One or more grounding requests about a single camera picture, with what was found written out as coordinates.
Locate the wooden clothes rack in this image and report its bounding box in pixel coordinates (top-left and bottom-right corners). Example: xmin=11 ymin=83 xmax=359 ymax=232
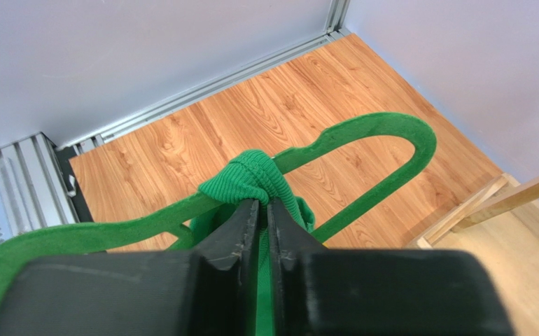
xmin=406 ymin=173 xmax=539 ymax=335

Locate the green tank top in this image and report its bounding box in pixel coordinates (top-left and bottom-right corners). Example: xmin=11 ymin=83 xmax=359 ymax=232
xmin=190 ymin=149 xmax=316 ymax=335

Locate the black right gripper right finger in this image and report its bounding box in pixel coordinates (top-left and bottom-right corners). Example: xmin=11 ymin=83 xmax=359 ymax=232
xmin=267 ymin=198 xmax=515 ymax=335

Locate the green velvet hanger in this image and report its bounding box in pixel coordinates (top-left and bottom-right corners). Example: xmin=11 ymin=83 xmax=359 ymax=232
xmin=0 ymin=111 xmax=438 ymax=316

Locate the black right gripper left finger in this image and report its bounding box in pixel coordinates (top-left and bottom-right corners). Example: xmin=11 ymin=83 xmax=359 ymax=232
xmin=0 ymin=199 xmax=260 ymax=335

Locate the aluminium frame rail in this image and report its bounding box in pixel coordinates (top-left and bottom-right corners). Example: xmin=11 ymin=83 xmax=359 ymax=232
xmin=0 ymin=1 xmax=348 ymax=243

